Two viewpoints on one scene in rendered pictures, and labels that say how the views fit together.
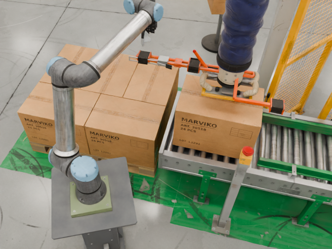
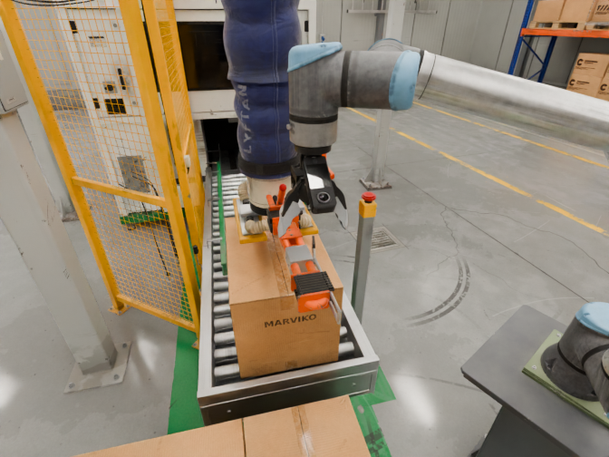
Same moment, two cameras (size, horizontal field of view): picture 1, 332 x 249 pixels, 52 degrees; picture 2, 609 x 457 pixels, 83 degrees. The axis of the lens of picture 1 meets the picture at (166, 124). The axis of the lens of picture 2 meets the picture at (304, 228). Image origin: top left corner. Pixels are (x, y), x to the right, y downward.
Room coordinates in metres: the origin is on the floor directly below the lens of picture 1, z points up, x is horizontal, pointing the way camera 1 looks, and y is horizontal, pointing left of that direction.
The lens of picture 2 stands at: (2.15, 0.74, 1.76)
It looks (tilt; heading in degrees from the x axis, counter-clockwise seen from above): 31 degrees down; 246
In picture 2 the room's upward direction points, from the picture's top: straight up
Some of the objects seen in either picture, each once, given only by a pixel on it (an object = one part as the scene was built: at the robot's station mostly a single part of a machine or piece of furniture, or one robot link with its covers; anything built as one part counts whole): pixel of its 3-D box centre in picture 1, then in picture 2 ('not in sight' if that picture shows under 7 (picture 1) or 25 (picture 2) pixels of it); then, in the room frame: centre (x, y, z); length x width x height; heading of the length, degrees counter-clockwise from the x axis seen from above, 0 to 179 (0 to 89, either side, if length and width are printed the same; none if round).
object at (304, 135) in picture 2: not in sight; (311, 131); (1.88, 0.15, 1.58); 0.10 x 0.09 x 0.05; 169
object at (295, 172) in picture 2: (149, 21); (311, 170); (1.87, 0.14, 1.49); 0.09 x 0.08 x 0.12; 79
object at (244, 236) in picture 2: not in sight; (247, 214); (1.88, -0.43, 1.11); 0.34 x 0.10 x 0.05; 80
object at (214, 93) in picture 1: (227, 92); (294, 209); (1.69, -0.40, 1.11); 0.34 x 0.10 x 0.05; 80
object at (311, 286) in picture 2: (144, 56); (309, 290); (1.89, 0.17, 1.21); 0.08 x 0.07 x 0.05; 80
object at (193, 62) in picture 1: (194, 65); (283, 218); (1.83, -0.17, 1.21); 0.10 x 0.08 x 0.06; 170
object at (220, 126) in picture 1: (217, 117); (277, 284); (1.78, -0.39, 0.75); 0.60 x 0.40 x 0.40; 79
